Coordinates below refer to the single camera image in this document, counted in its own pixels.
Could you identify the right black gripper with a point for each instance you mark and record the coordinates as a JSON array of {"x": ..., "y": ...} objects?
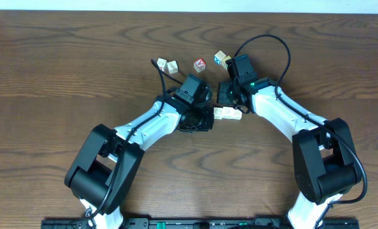
[{"x": 227, "y": 102}]

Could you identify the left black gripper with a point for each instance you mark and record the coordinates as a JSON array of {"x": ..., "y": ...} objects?
[{"x": 208, "y": 129}]

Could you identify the green Z white block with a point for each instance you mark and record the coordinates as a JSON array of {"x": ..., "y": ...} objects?
[{"x": 218, "y": 113}]

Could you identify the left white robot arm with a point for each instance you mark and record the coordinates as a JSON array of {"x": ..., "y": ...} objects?
[{"x": 102, "y": 173}]

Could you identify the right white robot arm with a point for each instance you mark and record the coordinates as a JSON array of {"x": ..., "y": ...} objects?
[{"x": 325, "y": 163}]

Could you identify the yellow wooden block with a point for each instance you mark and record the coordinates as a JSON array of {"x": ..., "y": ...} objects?
[{"x": 224, "y": 60}]

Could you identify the blue edged white block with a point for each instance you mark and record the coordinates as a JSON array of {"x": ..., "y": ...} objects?
[{"x": 219, "y": 56}]

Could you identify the red letter A block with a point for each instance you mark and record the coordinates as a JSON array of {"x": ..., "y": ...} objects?
[{"x": 199, "y": 65}]

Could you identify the white wooden block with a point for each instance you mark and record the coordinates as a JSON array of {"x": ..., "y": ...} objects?
[{"x": 172, "y": 67}]

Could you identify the white block red side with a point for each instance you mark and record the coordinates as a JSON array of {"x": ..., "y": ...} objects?
[{"x": 162, "y": 64}]

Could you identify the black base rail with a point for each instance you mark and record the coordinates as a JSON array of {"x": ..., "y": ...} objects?
[{"x": 153, "y": 223}]

